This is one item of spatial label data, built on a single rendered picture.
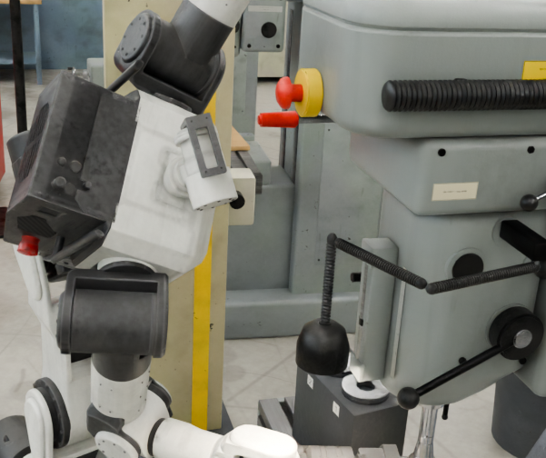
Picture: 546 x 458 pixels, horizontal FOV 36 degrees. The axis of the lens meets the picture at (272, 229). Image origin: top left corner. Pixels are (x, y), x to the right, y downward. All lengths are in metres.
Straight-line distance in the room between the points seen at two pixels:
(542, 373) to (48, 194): 0.73
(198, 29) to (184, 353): 2.00
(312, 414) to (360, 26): 0.92
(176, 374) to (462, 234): 2.23
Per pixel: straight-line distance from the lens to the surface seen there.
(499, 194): 1.08
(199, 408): 3.32
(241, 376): 3.78
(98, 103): 1.26
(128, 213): 1.22
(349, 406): 1.55
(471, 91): 0.96
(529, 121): 1.05
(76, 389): 1.68
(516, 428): 3.46
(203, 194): 1.16
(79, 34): 10.11
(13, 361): 3.96
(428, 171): 1.02
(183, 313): 3.10
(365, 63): 0.96
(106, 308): 1.19
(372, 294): 1.17
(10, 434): 2.17
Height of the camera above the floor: 1.99
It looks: 22 degrees down
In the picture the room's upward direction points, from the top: 3 degrees clockwise
